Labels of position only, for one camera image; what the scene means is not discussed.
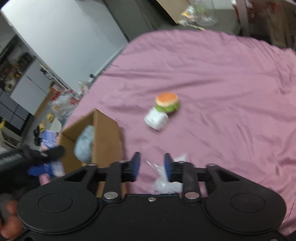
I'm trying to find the white fluffy bagged plush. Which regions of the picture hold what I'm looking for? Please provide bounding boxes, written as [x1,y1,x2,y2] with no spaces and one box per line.
[146,160,183,195]

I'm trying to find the cardboard box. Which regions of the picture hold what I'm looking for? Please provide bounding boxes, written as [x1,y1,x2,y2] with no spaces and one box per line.
[59,108,123,197]

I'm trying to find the grey-blue furry plush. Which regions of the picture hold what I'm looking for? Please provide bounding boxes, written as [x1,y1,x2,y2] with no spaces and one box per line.
[74,125,94,164]

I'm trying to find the burger plush toy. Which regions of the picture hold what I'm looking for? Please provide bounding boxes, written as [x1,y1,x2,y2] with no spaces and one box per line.
[155,92,180,113]

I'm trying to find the person's left hand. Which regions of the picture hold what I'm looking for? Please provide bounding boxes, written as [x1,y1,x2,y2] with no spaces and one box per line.
[1,200,24,240]

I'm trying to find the white towel on floor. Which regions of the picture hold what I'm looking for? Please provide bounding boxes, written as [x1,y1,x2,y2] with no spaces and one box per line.
[49,118,62,133]

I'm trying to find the white rolled sock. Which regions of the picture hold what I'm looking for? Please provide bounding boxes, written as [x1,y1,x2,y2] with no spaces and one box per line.
[144,107,169,132]

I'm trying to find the white plastic shopping bag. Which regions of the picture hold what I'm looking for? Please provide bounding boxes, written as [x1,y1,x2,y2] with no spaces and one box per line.
[50,90,80,118]

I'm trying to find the pink bed sheet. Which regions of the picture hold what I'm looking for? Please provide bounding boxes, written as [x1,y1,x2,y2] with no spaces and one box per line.
[66,30,295,235]

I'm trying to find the white kitchen cabinet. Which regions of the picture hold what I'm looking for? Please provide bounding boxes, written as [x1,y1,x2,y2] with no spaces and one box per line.
[0,34,70,117]

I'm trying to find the small clear plastic bag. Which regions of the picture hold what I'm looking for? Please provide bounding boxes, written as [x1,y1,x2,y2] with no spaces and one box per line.
[78,81,92,94]

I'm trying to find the clear plastic water jug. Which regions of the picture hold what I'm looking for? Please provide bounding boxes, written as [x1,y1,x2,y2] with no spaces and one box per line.
[190,0,218,28]

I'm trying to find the leaning framed board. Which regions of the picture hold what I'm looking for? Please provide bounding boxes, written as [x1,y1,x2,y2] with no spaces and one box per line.
[157,0,196,25]

